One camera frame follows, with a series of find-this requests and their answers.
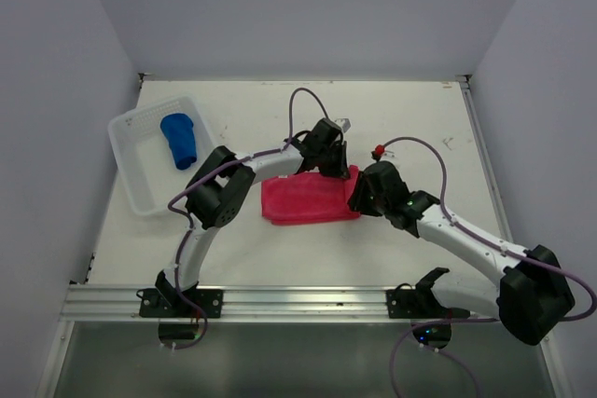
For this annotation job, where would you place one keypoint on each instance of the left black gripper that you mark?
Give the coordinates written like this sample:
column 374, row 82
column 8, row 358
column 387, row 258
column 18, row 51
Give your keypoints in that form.
column 340, row 169

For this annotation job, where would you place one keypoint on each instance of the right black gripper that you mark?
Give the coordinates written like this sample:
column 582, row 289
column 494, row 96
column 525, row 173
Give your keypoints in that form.
column 356, row 200

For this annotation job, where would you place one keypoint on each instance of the pink towel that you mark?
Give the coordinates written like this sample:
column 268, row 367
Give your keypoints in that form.
column 308, row 198

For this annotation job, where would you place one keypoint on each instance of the blue towel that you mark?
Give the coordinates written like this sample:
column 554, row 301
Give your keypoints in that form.
column 178, row 130

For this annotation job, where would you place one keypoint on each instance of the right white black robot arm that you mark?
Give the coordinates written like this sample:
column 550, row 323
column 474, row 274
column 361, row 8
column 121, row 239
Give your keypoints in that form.
column 522, row 288

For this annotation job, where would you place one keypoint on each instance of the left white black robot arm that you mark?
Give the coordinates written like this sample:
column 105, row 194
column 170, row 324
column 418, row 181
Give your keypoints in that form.
column 217, row 192

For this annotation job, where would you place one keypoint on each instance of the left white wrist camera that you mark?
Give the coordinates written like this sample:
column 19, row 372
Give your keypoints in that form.
column 344, row 124

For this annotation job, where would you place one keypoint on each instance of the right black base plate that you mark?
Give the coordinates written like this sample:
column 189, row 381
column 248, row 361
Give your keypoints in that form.
column 408, row 302

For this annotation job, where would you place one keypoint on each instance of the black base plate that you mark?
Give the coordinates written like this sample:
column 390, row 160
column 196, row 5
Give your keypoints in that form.
column 408, row 302
column 200, row 302

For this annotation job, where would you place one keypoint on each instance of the right aluminium rail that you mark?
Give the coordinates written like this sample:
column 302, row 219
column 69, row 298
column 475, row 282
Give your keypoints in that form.
column 487, row 166

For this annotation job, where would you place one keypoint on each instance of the aluminium rail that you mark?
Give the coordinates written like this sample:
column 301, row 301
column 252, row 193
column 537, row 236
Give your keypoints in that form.
column 242, row 304
column 487, row 166

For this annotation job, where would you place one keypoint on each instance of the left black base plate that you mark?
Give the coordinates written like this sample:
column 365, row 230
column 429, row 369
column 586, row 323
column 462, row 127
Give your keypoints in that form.
column 200, row 302

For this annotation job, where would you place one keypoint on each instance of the front aluminium rail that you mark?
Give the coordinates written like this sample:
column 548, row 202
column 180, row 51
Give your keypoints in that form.
column 242, row 304

